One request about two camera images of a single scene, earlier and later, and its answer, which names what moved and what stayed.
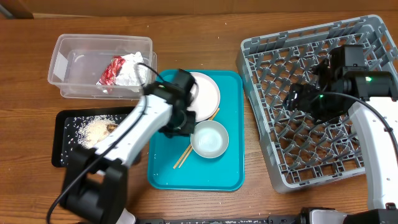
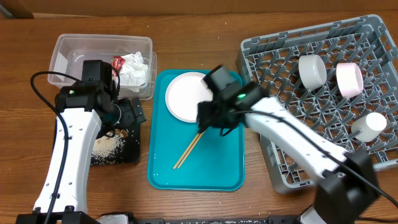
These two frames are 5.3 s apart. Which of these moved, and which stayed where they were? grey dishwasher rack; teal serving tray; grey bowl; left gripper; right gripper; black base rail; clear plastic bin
Moved: grey bowl; left gripper; right gripper
Stayed: clear plastic bin; grey dishwasher rack; teal serving tray; black base rail
